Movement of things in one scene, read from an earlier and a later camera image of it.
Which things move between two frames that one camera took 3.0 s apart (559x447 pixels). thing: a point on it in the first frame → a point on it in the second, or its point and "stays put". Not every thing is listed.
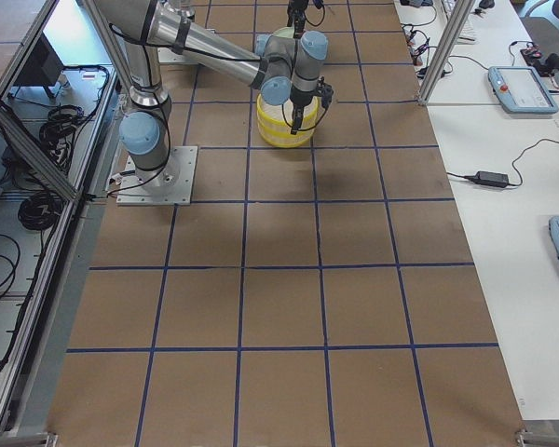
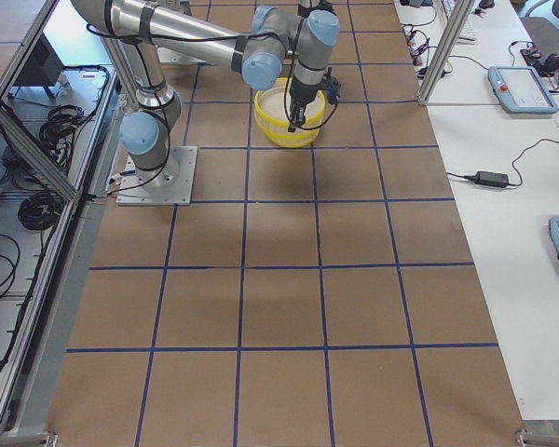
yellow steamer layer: (284, 113) stays put
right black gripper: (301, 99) stays put
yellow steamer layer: (285, 139) stays put
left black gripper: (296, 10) → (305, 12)
